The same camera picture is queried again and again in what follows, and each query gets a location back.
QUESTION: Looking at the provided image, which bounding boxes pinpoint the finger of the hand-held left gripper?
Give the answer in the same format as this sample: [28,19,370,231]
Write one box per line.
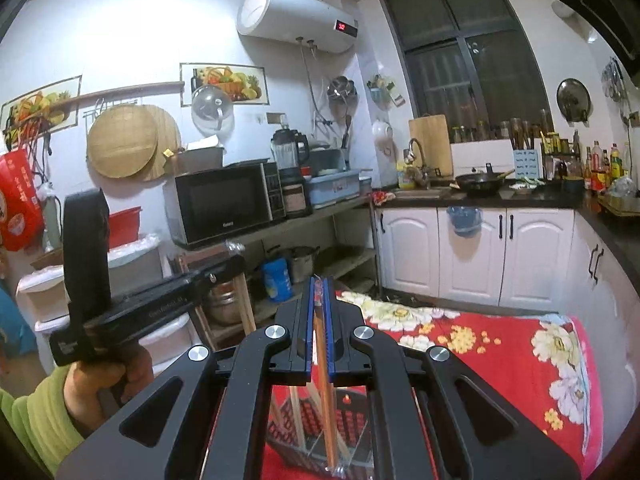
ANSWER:
[187,255,247,306]

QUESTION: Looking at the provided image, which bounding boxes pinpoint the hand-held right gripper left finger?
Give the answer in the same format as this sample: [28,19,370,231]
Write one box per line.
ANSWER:
[55,276,318,480]

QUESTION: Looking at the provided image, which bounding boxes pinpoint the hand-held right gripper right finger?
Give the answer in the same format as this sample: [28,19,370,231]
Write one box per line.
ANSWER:
[322,276,583,480]

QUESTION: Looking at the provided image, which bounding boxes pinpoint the bamboo chopstick pair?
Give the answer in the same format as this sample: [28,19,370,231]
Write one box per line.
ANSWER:
[311,275,346,478]

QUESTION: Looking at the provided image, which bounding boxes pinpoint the grey lattice chopstick holder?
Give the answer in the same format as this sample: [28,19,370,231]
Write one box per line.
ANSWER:
[265,385,381,480]

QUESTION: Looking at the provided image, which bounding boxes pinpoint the hanging metal utensils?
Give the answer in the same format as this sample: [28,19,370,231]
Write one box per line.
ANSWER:
[600,55,631,106]

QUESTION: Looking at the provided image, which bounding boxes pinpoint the person's left hand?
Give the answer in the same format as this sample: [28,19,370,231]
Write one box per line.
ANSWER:
[65,345,155,426]

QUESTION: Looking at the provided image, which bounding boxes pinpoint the large stacked steel stockpot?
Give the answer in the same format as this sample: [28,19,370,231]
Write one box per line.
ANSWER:
[205,280,243,326]

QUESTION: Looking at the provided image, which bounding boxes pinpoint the red plastic basin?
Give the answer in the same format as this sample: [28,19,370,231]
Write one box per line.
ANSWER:
[107,206,143,250]

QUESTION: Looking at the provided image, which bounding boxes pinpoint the white plastic drawer tower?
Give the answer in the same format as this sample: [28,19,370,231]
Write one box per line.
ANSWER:
[105,232,193,376]
[16,265,76,361]

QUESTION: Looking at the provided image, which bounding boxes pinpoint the blue printed bag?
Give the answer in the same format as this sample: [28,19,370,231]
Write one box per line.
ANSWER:
[261,258,295,302]

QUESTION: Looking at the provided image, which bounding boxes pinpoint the small steel pot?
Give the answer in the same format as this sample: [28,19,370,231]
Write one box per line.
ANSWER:
[267,245,321,283]

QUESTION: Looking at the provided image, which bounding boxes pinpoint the black microwave oven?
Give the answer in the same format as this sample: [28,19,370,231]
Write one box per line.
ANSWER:
[162,160,287,251]

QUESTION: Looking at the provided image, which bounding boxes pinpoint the red shopping bag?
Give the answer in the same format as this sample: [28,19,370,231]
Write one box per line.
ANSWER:
[0,149,45,252]

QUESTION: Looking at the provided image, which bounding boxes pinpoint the grey rectangular container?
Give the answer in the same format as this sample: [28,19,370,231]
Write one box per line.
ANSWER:
[165,145,226,175]

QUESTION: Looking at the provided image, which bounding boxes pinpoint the wooden shelf rack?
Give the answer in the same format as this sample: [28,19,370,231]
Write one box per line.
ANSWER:
[165,195,383,351]

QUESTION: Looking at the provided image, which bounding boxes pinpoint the round bamboo boards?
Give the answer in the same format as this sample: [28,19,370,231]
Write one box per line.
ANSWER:
[86,105,160,179]

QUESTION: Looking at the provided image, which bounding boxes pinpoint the round wooden board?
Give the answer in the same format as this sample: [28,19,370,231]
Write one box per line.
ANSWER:
[142,105,182,182]

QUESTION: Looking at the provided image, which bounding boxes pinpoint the grey-blue plastic dish bin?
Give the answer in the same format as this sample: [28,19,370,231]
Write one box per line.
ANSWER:
[305,170,362,209]

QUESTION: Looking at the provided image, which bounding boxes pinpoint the blender with black base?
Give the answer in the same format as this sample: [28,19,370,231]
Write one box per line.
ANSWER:
[270,127,312,218]

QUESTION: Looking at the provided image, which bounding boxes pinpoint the clear dome lid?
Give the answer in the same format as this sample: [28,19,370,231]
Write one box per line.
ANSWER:
[191,85,234,137]

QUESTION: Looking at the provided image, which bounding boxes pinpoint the red floral blanket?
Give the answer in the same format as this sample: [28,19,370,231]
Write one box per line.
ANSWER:
[260,287,601,480]

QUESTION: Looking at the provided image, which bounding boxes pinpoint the blue hanging waste bin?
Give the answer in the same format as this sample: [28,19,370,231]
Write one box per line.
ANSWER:
[446,206,484,237]

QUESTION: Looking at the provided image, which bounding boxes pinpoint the yellow dish soap bottle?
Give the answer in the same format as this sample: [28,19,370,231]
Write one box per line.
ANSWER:
[396,160,418,191]

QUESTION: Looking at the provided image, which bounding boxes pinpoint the metal kitchen faucet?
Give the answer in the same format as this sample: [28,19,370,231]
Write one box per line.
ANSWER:
[404,137,431,186]

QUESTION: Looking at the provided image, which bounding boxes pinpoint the black wok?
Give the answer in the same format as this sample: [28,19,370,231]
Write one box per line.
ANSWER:
[454,162,516,197]

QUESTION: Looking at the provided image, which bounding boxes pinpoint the wooden cutting board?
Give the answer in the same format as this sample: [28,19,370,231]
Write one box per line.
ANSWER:
[408,114,454,177]

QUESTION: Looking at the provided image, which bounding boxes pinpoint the white kitchen cabinets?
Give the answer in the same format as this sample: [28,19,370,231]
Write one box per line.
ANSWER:
[375,205,640,411]

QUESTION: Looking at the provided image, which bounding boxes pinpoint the hanging steel bowls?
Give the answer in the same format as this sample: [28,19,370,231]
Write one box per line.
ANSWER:
[326,76,358,106]

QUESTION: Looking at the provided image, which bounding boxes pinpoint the black kitchen countertop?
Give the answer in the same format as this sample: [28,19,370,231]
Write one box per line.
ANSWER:
[372,180,640,271]

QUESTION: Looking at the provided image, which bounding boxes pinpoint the blue white knife block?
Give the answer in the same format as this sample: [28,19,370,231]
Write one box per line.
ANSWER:
[514,147,545,179]

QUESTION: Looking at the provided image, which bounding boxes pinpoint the white water heater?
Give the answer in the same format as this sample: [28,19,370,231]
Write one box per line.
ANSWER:
[236,0,360,55]

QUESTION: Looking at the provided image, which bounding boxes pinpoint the row of spice jars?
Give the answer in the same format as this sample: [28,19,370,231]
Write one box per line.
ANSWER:
[452,110,556,143]

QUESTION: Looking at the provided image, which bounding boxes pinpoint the dark framed window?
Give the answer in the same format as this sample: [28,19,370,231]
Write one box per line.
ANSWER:
[377,0,553,133]

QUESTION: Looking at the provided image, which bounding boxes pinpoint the row of sauce bottles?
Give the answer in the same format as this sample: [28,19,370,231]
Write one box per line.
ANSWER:
[542,130,633,196]

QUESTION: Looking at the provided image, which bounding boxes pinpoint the hanging dark pot lid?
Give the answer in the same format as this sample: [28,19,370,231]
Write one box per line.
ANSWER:
[556,78,592,123]

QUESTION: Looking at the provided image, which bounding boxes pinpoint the fruit wall poster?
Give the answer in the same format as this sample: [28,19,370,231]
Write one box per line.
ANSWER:
[180,62,266,108]
[0,76,82,138]

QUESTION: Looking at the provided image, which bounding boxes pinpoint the wooden wall rail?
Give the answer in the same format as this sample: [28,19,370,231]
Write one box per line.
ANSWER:
[40,80,186,111]

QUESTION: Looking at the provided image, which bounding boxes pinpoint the white wall-mounted container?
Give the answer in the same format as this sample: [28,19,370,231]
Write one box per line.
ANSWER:
[371,119,398,186]

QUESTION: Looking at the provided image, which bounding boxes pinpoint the water heater hose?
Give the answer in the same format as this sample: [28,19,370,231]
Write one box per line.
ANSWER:
[297,37,326,126]

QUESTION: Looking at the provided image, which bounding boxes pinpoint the wall basket with sponges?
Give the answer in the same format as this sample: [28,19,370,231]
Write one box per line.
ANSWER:
[367,74,406,108]

